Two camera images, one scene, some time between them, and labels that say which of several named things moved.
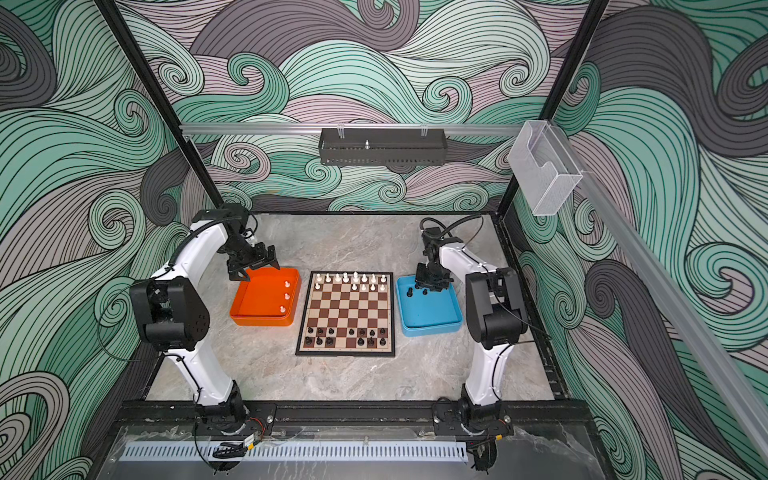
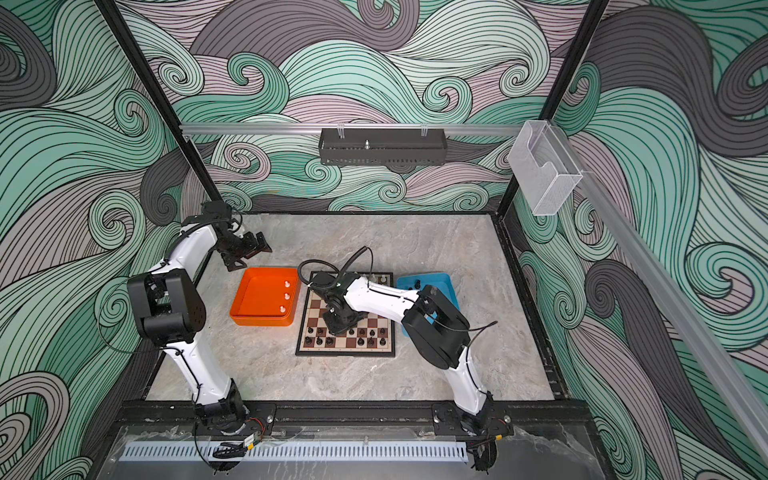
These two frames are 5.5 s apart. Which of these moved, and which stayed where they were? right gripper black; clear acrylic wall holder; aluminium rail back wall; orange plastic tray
Moved: right gripper black
Stayed: clear acrylic wall holder; orange plastic tray; aluminium rail back wall
